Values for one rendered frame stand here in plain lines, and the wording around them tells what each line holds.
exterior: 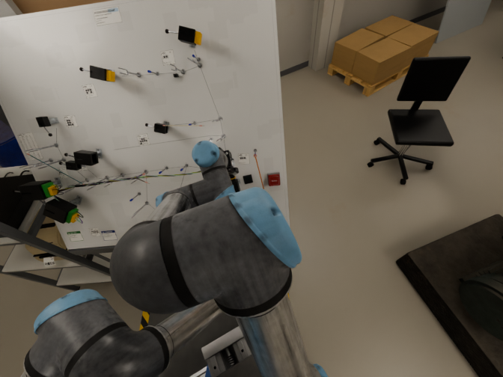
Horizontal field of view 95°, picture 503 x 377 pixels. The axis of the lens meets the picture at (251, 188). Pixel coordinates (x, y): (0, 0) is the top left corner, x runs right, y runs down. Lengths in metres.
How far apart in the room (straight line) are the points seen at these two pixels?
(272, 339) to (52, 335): 0.42
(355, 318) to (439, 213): 1.20
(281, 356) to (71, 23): 1.24
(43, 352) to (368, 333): 1.81
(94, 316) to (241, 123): 0.79
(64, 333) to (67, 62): 0.98
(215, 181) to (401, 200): 2.09
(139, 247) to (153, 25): 0.94
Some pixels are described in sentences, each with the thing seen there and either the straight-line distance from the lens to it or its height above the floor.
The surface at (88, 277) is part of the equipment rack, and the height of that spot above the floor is 0.24.
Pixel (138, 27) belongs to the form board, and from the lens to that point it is 1.14.
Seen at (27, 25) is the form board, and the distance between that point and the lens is 1.36.
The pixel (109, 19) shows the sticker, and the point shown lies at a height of 1.65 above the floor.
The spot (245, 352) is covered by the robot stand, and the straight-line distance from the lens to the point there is 0.85.
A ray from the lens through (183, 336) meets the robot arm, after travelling 0.65.
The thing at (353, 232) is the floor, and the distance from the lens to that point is 2.22.
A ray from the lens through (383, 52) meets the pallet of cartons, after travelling 3.53.
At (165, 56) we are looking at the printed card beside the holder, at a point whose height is 1.54.
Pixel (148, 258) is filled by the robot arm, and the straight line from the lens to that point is 0.28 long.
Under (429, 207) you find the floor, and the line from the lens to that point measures 2.60.
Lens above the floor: 1.96
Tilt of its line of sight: 56 degrees down
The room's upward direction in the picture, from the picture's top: 11 degrees counter-clockwise
